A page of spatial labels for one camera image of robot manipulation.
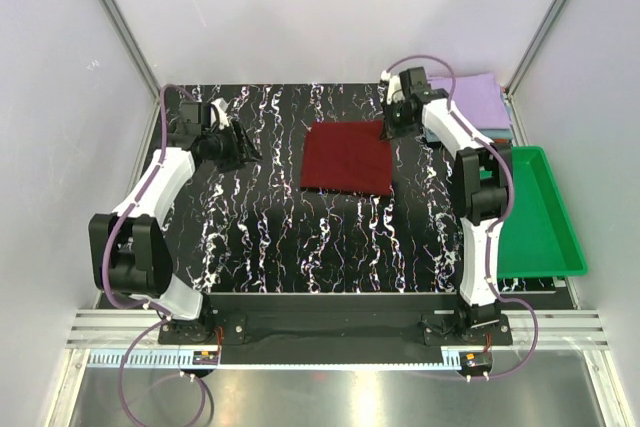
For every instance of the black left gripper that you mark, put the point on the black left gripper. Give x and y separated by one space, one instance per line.
243 149

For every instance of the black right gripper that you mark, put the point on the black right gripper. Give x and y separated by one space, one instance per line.
389 127

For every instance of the dark red t shirt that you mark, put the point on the dark red t shirt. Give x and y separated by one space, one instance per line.
347 157

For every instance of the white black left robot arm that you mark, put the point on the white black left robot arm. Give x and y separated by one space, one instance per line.
132 264

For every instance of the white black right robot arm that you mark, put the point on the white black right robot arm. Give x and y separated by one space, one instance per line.
481 194

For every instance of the folded lavender t shirt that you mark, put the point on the folded lavender t shirt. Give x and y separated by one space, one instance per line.
475 88

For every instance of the folded grey blue t shirt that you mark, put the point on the folded grey blue t shirt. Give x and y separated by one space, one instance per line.
492 119

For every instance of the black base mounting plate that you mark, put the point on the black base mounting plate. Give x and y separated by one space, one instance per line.
330 322

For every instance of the green plastic tray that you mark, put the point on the green plastic tray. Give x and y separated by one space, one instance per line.
538 239

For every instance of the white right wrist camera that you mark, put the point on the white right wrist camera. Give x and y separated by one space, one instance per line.
392 83

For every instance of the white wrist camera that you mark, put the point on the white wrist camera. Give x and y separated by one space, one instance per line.
218 112
392 83

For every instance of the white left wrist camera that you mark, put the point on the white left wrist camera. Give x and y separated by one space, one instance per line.
218 112

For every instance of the white slotted cable duct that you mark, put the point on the white slotted cable duct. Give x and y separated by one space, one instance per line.
427 360

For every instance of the aluminium front rail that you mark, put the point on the aluminium front rail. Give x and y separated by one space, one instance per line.
580 329

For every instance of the left aluminium frame post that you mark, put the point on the left aluminium frame post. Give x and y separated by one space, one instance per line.
127 38

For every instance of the aluminium frame post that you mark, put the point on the aluminium frame post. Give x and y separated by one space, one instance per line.
127 38
549 20

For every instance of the right aluminium frame post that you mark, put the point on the right aluminium frame post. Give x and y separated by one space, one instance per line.
549 20

